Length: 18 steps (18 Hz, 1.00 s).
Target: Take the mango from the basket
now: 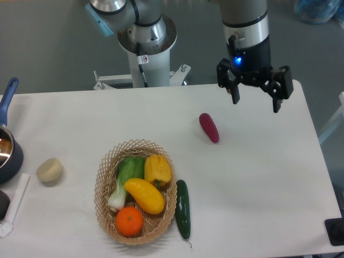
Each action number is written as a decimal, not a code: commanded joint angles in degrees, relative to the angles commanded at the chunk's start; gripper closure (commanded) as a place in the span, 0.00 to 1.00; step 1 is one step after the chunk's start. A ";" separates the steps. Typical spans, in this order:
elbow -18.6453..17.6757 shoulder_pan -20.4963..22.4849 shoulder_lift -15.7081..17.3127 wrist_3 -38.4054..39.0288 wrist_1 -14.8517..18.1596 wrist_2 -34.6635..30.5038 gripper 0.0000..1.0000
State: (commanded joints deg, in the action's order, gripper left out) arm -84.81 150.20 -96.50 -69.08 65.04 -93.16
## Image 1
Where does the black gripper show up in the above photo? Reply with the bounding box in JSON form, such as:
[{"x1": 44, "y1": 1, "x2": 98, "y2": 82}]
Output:
[{"x1": 216, "y1": 35, "x2": 293, "y2": 113}]

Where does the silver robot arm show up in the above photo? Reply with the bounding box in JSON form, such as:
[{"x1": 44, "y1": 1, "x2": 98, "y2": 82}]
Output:
[{"x1": 85, "y1": 1, "x2": 293, "y2": 112}]

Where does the yellow mango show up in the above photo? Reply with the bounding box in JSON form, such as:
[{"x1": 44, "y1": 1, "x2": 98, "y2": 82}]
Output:
[{"x1": 124, "y1": 178, "x2": 165, "y2": 214}]

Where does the woven wicker basket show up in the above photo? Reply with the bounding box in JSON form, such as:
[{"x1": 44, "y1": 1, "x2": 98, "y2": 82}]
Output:
[{"x1": 95, "y1": 139, "x2": 177, "y2": 245}]

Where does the purple sweet potato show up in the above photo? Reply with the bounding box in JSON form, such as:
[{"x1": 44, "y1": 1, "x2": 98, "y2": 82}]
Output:
[{"x1": 199, "y1": 113, "x2": 220, "y2": 144}]

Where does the blue plastic bag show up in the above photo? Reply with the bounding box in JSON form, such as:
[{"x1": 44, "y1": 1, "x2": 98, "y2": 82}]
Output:
[{"x1": 293, "y1": 0, "x2": 343, "y2": 25}]

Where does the yellow bell pepper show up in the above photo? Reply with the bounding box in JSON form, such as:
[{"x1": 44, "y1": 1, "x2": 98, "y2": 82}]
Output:
[{"x1": 145, "y1": 154, "x2": 171, "y2": 189}]

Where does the dark green cucumber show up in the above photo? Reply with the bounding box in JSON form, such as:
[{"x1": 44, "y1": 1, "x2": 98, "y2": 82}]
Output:
[{"x1": 175, "y1": 180, "x2": 192, "y2": 247}]

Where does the green bok choy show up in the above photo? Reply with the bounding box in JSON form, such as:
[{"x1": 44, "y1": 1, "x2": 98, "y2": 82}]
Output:
[{"x1": 107, "y1": 156, "x2": 146, "y2": 212}]

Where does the black device at table edge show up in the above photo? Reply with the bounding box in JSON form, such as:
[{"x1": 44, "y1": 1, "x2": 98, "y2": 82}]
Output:
[{"x1": 325, "y1": 218, "x2": 344, "y2": 246}]

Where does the orange fruit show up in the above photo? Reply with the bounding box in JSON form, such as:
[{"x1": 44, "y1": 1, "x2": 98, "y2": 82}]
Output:
[{"x1": 115, "y1": 206, "x2": 144, "y2": 237}]

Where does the beige potato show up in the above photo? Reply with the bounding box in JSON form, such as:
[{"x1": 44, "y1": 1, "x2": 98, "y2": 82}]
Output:
[{"x1": 36, "y1": 157, "x2": 62, "y2": 182}]

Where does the dark blue saucepan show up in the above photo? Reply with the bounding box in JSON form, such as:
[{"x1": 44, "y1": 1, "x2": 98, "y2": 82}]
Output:
[{"x1": 1, "y1": 77, "x2": 24, "y2": 184}]

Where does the dark round object left edge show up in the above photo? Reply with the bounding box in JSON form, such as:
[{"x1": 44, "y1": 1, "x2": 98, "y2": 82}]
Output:
[{"x1": 0, "y1": 190, "x2": 10, "y2": 220}]

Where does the white frame right edge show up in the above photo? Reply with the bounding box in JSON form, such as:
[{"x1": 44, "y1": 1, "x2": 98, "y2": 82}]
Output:
[{"x1": 318, "y1": 92, "x2": 343, "y2": 144}]

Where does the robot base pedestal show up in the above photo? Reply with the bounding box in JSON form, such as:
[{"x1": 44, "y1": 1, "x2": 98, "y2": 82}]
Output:
[{"x1": 94, "y1": 15, "x2": 191, "y2": 90}]

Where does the black cable on pedestal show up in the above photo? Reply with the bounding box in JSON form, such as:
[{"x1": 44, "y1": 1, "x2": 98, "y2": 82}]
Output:
[{"x1": 135, "y1": 42, "x2": 149, "y2": 88}]

